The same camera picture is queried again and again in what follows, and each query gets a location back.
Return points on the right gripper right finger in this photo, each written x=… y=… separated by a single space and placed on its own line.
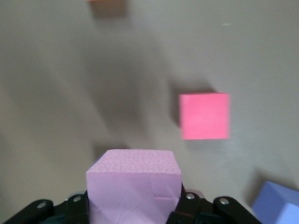
x=210 y=213

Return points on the purple foam block with dent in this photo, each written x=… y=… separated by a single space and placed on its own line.
x=278 y=207

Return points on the red foam block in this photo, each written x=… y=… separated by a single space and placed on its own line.
x=205 y=116

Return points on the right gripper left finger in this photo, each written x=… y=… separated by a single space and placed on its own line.
x=46 y=214

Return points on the orange foam block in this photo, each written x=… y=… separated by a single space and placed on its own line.
x=106 y=1

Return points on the pink foam block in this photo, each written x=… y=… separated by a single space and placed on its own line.
x=133 y=182

